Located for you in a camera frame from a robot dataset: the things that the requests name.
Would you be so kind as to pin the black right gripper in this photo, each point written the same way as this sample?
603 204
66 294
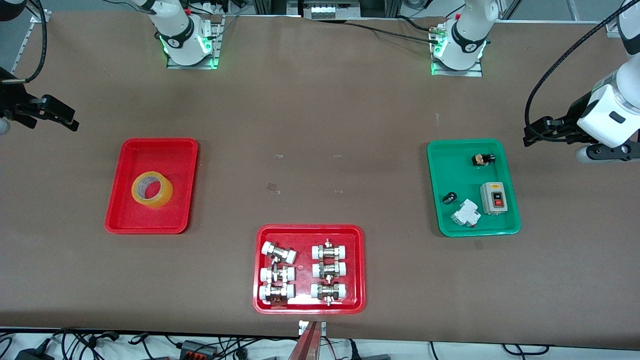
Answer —
11 100

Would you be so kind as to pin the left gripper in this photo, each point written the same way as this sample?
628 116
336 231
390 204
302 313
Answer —
573 118

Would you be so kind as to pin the yellowish clear tape roll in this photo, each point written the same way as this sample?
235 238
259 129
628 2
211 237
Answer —
160 202

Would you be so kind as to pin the red plastic tray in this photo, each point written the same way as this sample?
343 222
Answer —
150 155

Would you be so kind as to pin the green plastic tray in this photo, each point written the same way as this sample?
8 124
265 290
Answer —
450 220

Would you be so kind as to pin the brown tape piece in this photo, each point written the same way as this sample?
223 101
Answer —
273 187

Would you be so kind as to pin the red tray holding fittings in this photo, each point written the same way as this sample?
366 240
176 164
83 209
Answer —
305 235

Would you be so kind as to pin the black push-button with orange label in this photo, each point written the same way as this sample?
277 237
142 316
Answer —
482 160

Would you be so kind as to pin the small black round buzzer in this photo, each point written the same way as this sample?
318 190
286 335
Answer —
450 198

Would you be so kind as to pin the white circuit breaker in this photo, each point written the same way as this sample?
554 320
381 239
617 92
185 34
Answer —
465 215

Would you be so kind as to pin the black power adapter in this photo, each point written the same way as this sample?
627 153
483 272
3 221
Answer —
35 355

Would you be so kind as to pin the white-capped metal pipe fitting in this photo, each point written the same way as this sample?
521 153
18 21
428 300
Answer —
330 251
276 292
329 270
328 291
277 274
279 252

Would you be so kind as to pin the white power strip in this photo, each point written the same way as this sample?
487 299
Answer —
330 10

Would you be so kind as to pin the black connector box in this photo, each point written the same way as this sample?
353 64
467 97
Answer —
197 348

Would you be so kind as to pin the red metal bar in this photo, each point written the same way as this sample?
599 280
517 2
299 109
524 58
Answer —
307 345

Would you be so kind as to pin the aluminium frame rail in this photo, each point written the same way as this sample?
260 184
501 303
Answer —
22 45
611 27

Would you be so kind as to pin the grey on-off switch box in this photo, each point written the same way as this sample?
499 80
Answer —
495 200

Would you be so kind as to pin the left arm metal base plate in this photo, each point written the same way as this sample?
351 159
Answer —
460 73

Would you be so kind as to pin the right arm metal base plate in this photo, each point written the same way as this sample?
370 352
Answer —
216 45

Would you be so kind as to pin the silver metal bracket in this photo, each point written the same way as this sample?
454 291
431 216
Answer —
302 327

